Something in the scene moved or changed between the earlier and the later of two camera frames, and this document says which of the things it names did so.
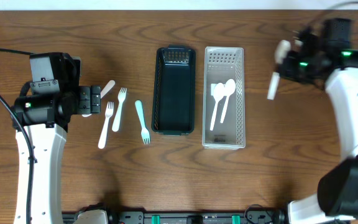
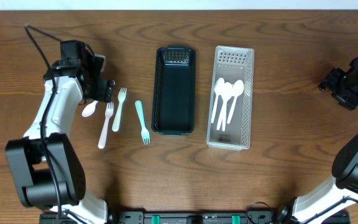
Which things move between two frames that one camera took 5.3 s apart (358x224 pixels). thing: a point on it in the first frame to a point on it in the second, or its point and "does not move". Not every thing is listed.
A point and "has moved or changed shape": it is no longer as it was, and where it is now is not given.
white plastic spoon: x=229 y=88 has moved or changed shape
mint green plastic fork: x=145 y=132 does not move
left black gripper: x=84 y=99 to x=105 y=90
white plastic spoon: x=219 y=92 has moved or changed shape
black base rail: x=178 y=217 does not move
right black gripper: x=285 y=68 to x=332 y=82
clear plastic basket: x=219 y=65 has moved or changed shape
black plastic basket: x=173 y=101 does not move
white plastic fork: x=108 y=113 does not move
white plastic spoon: x=282 y=49 to x=237 y=88
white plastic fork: x=122 y=96 does not move
